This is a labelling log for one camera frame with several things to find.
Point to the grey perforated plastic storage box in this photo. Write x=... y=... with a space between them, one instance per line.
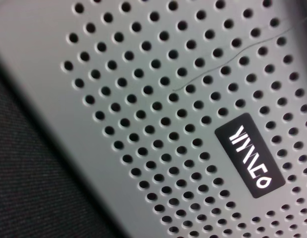
x=143 y=62

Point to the black tablecloth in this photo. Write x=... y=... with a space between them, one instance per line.
x=24 y=161

